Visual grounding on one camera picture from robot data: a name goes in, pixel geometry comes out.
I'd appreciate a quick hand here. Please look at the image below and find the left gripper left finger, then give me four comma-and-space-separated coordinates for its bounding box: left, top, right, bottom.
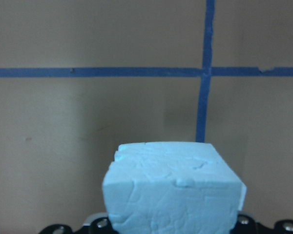
39, 213, 115, 234

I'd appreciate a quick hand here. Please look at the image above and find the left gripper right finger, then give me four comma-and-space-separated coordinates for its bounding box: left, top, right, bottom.
230, 213, 293, 234

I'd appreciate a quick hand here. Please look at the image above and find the light blue block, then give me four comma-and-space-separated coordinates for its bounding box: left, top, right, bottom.
102, 142, 247, 234

